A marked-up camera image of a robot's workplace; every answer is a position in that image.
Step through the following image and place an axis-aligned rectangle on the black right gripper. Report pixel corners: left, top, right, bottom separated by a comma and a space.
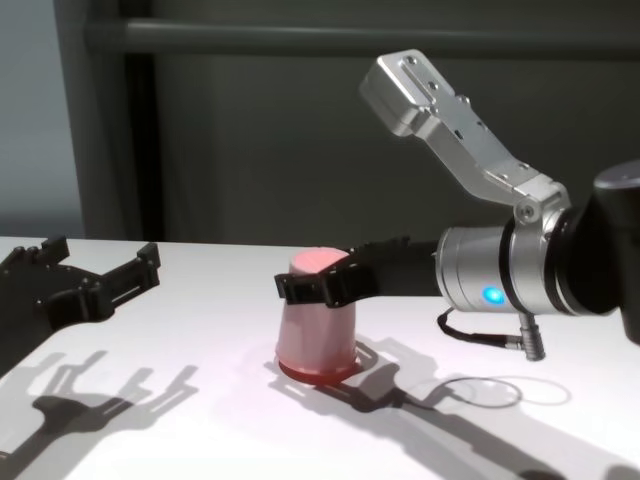
273, 236, 444, 309

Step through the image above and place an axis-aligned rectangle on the right wrist cable with plug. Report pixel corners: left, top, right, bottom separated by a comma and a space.
437, 307, 546, 361

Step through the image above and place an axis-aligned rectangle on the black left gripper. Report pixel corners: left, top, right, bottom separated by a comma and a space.
0, 233, 162, 381

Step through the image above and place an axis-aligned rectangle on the thick grey handrail bar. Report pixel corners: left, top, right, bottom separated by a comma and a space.
84, 18, 640, 55

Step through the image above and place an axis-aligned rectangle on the pink plastic cup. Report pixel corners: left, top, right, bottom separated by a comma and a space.
275, 247, 361, 385

